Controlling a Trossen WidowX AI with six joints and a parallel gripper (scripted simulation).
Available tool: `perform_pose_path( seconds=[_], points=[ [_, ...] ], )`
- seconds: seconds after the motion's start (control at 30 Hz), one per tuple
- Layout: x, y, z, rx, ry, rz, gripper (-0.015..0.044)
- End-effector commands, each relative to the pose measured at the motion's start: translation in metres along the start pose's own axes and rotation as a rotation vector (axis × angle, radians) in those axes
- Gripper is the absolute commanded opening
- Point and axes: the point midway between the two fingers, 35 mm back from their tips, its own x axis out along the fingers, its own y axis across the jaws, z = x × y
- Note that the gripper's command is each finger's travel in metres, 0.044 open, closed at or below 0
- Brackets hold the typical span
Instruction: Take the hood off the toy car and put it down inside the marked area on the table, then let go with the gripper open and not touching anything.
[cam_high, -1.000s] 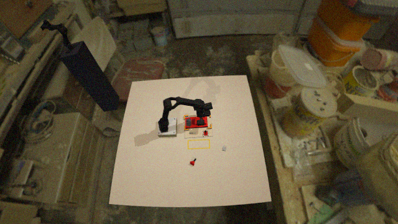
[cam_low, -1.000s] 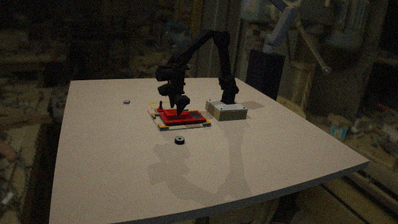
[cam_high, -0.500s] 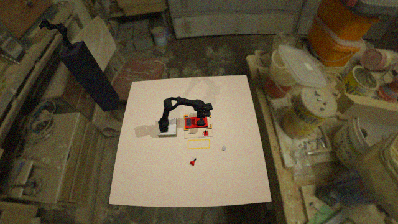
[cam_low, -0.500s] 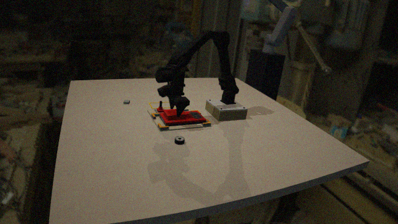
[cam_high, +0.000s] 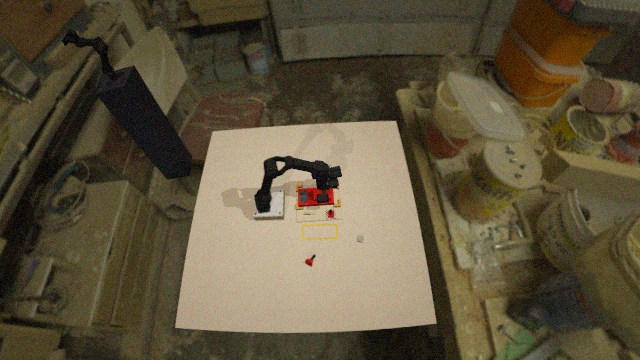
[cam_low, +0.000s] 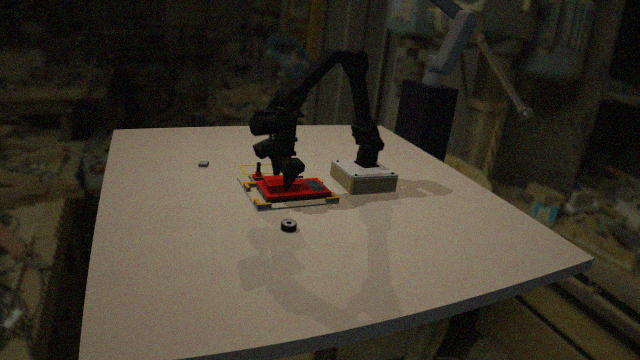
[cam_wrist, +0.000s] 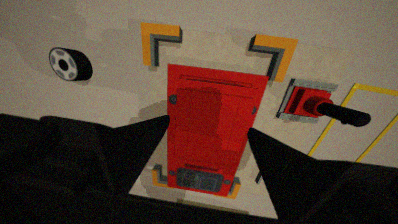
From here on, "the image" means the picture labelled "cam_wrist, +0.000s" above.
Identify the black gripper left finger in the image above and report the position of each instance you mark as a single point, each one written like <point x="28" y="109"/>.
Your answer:
<point x="123" y="152"/>

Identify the yellow rectangular frame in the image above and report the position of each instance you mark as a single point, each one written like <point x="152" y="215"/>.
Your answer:
<point x="347" y="98"/>

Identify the black toy car wheel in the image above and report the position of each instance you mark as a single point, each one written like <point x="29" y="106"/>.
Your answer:
<point x="70" y="65"/>

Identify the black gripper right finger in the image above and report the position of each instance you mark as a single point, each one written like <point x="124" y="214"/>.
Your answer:
<point x="298" y="185"/>

